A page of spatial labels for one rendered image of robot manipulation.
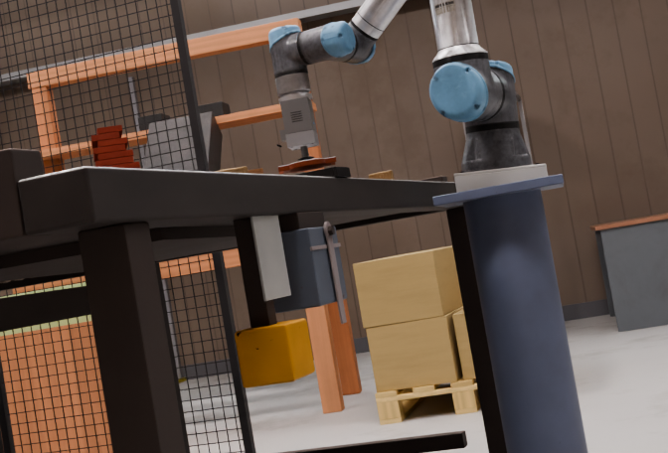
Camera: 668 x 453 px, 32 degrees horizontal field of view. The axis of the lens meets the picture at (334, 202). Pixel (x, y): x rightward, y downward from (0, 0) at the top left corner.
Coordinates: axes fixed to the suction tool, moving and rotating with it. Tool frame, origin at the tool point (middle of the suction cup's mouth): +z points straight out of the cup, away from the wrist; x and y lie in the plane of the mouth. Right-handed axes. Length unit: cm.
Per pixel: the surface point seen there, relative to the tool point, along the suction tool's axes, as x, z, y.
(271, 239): 3, 17, 91
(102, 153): -59, -18, -50
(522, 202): 44.5, 16.2, 9.9
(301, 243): 6, 18, 82
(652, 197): 190, 15, -655
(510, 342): 37, 45, 10
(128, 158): -53, -15, -51
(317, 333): -46, 57, -342
